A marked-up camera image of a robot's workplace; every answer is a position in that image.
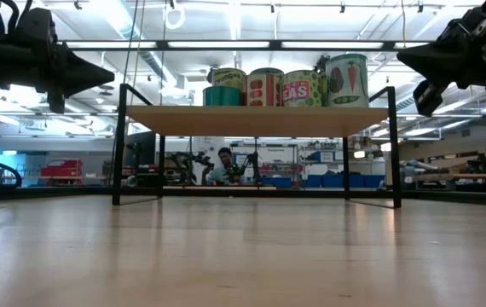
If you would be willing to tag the white cabinet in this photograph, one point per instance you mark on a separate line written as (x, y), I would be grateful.
(206, 143)

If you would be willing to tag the black monitor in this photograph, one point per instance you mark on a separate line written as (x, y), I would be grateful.
(140, 149)

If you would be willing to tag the grey ceiling disc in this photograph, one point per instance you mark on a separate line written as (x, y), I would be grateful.
(106, 87)

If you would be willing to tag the white teal roll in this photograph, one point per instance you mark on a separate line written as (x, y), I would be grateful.
(415, 165)

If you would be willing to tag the red tool chest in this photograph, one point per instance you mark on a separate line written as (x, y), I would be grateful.
(61, 170)

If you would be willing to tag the green dotted Peas can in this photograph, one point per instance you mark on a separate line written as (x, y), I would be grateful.
(302, 91)

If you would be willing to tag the seated person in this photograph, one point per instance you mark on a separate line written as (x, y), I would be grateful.
(225, 170)

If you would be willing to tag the metal shelving rack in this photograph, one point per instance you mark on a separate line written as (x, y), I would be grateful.
(285, 155)

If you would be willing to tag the white mixed vegetables can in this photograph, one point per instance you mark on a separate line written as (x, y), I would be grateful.
(347, 81)

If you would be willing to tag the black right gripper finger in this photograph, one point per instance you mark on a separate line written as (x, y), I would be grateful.
(428, 98)
(430, 59)

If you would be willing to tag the wooden workbench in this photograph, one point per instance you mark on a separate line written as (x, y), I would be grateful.
(460, 176)

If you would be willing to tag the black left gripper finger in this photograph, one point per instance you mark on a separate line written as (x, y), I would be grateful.
(56, 101)
(87, 74)

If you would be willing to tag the red white tomato can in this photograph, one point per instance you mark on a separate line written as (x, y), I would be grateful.
(262, 91)

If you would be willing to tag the green Oranges label can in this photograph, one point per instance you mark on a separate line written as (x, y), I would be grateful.
(229, 79)

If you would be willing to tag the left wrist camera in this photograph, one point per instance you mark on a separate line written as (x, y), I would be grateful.
(36, 25)

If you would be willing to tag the blue storage bin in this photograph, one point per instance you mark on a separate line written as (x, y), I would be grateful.
(277, 182)
(326, 181)
(366, 181)

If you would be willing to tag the short teal can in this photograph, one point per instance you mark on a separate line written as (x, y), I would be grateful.
(221, 96)

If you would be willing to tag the black overhead crossbar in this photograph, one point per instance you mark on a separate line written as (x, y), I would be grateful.
(162, 44)

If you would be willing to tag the wooden shelf black legs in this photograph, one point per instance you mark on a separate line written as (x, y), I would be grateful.
(256, 121)

